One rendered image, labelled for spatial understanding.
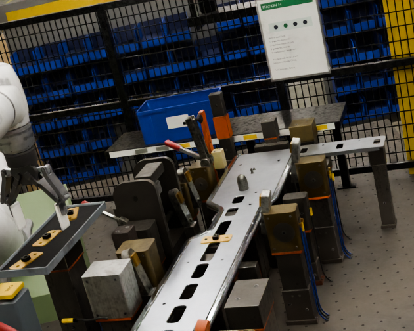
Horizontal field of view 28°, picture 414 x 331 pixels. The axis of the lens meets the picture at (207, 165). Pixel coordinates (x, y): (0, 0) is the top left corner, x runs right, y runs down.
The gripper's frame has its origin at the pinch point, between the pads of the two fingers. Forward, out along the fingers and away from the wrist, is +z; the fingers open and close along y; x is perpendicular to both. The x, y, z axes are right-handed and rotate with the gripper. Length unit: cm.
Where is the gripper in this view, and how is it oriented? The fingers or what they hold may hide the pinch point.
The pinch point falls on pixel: (43, 224)
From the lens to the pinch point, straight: 210.2
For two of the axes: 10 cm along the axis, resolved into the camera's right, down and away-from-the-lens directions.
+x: 4.0, -3.9, 8.3
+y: 8.9, -0.5, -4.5
